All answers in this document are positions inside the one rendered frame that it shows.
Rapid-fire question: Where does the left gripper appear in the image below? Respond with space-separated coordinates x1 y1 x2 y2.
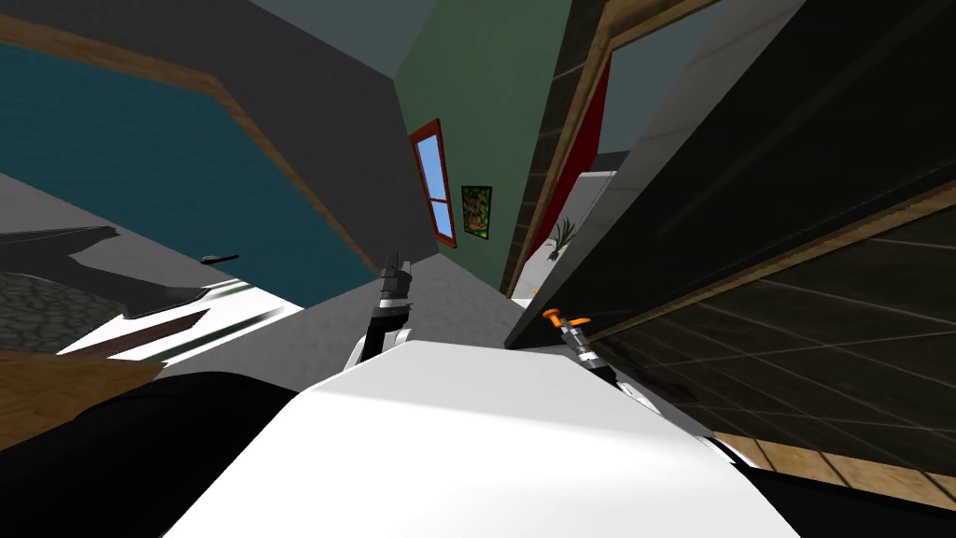
378 249 414 309

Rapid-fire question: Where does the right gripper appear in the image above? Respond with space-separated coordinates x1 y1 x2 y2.
559 319 593 354

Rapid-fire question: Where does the orange door handle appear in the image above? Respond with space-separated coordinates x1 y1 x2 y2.
541 307 592 329

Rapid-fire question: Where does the red framed window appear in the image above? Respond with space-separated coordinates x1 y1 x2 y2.
408 118 458 249

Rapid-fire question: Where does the white cabinet with plant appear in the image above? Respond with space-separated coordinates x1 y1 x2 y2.
520 170 621 302

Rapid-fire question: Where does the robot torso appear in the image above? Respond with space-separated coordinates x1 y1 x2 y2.
160 339 804 538

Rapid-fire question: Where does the red door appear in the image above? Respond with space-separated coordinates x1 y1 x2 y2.
531 58 613 259

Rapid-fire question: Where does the black door leaf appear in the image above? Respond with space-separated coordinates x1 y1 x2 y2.
504 0 956 351

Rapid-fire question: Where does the green picture on wall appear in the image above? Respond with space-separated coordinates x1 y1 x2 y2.
460 185 494 241

